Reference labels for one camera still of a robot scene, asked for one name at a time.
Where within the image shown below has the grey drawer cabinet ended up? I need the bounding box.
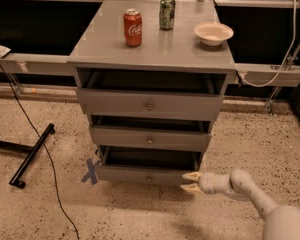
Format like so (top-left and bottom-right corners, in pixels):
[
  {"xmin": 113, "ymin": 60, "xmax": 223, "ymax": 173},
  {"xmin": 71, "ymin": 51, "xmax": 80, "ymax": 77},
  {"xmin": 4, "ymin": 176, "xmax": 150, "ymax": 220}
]
[{"xmin": 68, "ymin": 0, "xmax": 236, "ymax": 182}]

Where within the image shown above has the grey metal rail frame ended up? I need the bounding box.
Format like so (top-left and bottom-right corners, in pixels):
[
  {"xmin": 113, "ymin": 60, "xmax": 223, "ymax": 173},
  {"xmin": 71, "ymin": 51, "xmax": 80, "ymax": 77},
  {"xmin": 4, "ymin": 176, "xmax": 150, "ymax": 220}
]
[{"xmin": 0, "ymin": 0, "xmax": 300, "ymax": 88}]

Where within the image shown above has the white bowl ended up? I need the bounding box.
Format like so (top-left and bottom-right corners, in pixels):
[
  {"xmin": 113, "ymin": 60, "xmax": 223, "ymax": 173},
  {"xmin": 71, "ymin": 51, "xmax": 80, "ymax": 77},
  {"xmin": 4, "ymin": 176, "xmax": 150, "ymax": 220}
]
[{"xmin": 194, "ymin": 22, "xmax": 234, "ymax": 46}]

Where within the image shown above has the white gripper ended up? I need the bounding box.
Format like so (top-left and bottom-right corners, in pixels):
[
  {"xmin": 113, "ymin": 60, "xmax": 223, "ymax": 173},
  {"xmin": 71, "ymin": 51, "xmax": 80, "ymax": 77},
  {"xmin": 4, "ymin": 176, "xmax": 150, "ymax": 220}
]
[{"xmin": 181, "ymin": 172, "xmax": 232, "ymax": 194}]

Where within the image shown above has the red cola can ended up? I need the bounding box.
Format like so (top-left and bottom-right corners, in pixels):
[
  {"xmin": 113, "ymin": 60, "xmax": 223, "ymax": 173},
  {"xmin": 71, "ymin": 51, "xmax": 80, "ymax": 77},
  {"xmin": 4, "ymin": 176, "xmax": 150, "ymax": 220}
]
[{"xmin": 123, "ymin": 8, "xmax": 142, "ymax": 47}]

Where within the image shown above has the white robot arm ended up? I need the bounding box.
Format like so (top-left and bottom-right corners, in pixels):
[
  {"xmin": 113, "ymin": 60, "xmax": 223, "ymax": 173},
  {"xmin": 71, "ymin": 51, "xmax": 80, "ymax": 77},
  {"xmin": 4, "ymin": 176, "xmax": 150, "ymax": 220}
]
[{"xmin": 181, "ymin": 169, "xmax": 300, "ymax": 240}]

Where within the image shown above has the green soda can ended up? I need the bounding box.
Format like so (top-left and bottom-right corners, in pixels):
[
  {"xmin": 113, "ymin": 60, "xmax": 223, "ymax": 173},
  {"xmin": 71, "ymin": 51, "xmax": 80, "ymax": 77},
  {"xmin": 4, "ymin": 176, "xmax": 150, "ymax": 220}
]
[{"xmin": 159, "ymin": 0, "xmax": 175, "ymax": 30}]

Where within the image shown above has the grey bottom drawer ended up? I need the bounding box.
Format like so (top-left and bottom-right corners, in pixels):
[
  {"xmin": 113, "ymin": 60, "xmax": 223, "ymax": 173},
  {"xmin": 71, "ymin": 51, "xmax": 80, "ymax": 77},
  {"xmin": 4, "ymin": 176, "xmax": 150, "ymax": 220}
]
[{"xmin": 96, "ymin": 145, "xmax": 203, "ymax": 186}]

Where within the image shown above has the grey drawer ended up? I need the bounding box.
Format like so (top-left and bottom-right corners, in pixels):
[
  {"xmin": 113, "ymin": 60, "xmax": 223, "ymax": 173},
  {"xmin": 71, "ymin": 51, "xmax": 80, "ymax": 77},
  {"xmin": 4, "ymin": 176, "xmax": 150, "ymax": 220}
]
[
  {"xmin": 90, "ymin": 116, "xmax": 212, "ymax": 152},
  {"xmin": 96, "ymin": 145, "xmax": 203, "ymax": 186},
  {"xmin": 77, "ymin": 70, "xmax": 223, "ymax": 121}
]

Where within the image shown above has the black floor cable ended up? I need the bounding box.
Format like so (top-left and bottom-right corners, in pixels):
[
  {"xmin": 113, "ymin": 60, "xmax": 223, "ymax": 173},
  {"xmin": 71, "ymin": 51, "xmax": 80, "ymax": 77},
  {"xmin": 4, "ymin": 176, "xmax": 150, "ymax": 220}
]
[{"xmin": 0, "ymin": 47, "xmax": 80, "ymax": 240}]

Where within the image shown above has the blue tape cross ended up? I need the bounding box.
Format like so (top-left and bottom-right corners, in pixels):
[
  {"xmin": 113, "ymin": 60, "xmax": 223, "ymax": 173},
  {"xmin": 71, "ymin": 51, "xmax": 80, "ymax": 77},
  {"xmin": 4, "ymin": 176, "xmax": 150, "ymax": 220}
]
[{"xmin": 81, "ymin": 159, "xmax": 100, "ymax": 185}]

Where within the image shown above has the grey top drawer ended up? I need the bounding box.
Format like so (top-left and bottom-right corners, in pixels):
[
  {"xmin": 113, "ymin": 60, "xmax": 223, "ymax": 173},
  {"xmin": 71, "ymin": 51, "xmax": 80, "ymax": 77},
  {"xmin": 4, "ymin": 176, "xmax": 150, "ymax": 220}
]
[{"xmin": 77, "ymin": 70, "xmax": 223, "ymax": 121}]

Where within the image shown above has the grey middle drawer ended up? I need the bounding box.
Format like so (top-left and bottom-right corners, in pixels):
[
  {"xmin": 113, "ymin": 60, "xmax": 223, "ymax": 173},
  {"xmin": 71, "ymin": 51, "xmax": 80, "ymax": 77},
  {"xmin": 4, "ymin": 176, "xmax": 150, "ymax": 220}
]
[{"xmin": 90, "ymin": 116, "xmax": 212, "ymax": 152}]

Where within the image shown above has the white cable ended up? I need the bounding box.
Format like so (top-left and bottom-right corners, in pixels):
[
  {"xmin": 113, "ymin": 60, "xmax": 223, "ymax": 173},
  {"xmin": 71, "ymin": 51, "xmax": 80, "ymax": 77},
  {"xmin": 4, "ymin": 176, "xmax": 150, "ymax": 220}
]
[{"xmin": 237, "ymin": 0, "xmax": 298, "ymax": 88}]

